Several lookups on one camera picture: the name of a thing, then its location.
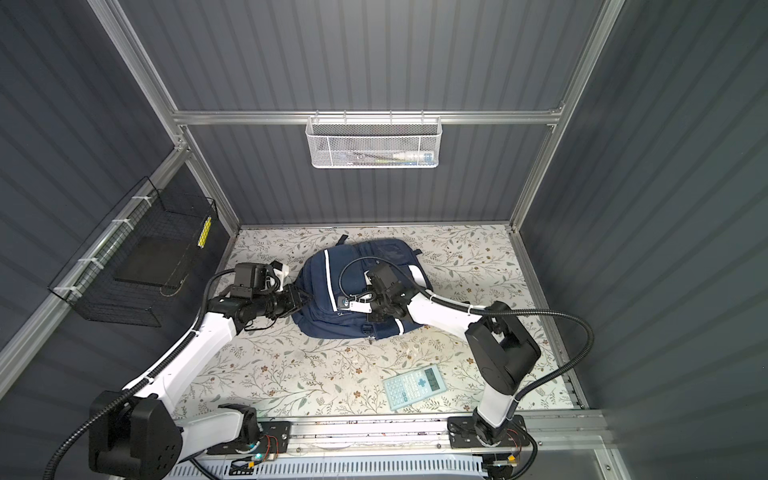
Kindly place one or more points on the light green calculator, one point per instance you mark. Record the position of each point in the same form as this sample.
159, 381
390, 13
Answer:
412, 387

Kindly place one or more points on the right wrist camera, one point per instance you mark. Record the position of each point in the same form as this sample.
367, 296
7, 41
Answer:
356, 303

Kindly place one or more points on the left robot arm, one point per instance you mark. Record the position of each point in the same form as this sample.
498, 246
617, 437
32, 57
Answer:
133, 433

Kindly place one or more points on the black wire side basket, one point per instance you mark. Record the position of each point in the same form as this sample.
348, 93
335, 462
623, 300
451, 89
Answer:
87, 285

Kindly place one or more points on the white slotted cable duct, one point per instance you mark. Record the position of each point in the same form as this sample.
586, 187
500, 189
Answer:
380, 467

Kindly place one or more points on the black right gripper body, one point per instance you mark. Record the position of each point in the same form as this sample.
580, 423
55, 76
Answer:
380, 305

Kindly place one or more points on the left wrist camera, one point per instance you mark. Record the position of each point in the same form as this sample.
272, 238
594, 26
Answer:
281, 271

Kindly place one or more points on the yellow tag on basket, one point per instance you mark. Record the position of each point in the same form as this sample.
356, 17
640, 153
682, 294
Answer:
204, 233

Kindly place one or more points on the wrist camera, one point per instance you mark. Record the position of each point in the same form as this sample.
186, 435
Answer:
281, 271
356, 303

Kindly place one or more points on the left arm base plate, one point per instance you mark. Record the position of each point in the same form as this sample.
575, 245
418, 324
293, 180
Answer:
274, 439

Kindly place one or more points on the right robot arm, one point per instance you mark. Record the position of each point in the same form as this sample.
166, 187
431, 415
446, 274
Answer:
502, 348

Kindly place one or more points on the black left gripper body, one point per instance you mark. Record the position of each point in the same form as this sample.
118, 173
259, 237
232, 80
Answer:
282, 303

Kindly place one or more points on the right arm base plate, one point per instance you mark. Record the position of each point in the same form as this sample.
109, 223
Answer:
463, 434

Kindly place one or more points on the aluminium mounting rail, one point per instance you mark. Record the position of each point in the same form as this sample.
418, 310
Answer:
427, 433

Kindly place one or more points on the white mesh wall basket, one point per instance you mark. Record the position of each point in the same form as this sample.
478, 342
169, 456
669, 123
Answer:
369, 143

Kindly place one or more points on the black pad in basket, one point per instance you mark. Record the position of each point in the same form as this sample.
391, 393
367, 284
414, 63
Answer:
157, 261

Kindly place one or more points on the navy blue student backpack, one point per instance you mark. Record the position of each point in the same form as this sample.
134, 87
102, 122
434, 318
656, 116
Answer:
333, 273

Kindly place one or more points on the white marker in basket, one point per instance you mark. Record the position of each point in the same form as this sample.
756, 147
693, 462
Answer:
414, 157

